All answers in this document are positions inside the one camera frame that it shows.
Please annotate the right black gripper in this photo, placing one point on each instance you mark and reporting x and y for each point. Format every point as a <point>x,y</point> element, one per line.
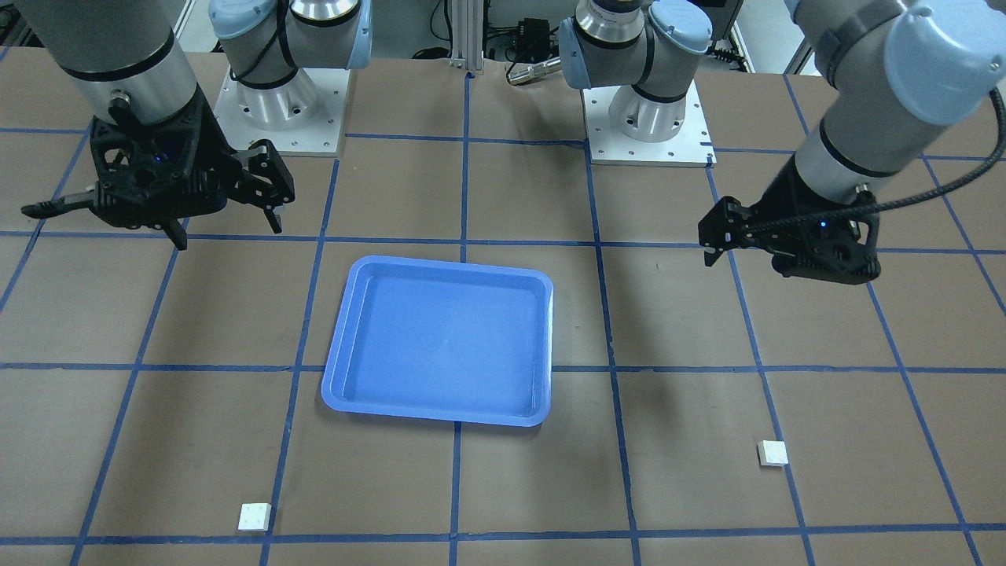
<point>206,142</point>

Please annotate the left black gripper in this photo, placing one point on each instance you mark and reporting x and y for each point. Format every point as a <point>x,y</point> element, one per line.
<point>788,196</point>

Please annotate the white block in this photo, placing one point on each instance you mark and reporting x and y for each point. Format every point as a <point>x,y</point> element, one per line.
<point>772,453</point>
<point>254,517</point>

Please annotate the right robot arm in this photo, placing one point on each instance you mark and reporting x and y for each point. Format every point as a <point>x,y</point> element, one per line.
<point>128,50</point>

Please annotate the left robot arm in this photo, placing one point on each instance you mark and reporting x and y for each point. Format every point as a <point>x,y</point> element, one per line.
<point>904,71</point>

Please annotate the blue plastic tray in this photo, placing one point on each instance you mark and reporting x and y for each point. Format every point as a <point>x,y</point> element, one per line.
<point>444,341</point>

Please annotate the silver metal cylinder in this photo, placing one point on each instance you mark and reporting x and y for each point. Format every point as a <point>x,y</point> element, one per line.
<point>534,72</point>

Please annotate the aluminium frame post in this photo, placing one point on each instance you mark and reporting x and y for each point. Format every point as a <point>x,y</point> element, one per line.
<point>467,32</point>

